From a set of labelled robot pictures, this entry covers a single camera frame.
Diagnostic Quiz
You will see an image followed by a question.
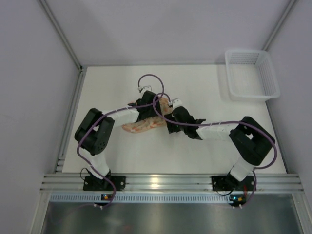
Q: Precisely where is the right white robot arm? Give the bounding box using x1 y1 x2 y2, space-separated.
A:
164 106 275 184

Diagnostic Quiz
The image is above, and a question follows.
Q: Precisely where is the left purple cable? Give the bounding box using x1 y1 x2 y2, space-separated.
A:
77 74 166 204

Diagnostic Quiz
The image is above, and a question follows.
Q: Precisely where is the peach floral mesh laundry bag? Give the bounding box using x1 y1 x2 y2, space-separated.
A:
121 94 172 133

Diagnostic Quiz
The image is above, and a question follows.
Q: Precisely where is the aluminium frame post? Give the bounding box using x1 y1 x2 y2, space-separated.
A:
261 0 300 51
38 0 83 70

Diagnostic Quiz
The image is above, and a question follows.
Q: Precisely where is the white slotted cable duct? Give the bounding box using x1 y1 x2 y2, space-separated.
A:
49 193 245 204

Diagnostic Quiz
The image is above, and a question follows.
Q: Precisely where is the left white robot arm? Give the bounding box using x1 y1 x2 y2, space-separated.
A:
74 91 160 180

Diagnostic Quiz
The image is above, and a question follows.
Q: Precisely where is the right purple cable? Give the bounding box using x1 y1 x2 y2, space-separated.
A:
153 92 278 205

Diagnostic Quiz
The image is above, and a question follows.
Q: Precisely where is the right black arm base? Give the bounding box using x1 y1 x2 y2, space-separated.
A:
211 174 255 192

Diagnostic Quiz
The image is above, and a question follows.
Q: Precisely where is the white plastic basket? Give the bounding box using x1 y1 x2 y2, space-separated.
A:
225 49 281 101

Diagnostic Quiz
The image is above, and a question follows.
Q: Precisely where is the purple cable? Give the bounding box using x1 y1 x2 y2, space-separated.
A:
153 92 278 205
77 74 166 204

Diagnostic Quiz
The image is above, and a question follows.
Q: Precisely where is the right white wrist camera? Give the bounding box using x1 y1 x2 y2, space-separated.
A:
168 98 183 109

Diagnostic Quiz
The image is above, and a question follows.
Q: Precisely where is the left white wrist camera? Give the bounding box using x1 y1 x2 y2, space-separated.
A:
138 85 152 93

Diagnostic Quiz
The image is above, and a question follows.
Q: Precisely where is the aluminium mounting rail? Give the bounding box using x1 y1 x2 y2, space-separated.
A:
39 173 304 194

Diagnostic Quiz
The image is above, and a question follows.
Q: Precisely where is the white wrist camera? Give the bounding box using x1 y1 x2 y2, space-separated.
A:
168 98 183 109
138 85 152 93

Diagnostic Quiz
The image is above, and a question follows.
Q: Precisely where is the right aluminium frame post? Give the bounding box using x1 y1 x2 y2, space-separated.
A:
261 0 300 51

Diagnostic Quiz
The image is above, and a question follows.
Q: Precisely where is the left aluminium frame post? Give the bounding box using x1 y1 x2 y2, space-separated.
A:
38 0 83 70

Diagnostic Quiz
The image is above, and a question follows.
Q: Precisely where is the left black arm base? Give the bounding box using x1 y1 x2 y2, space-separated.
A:
83 175 126 191

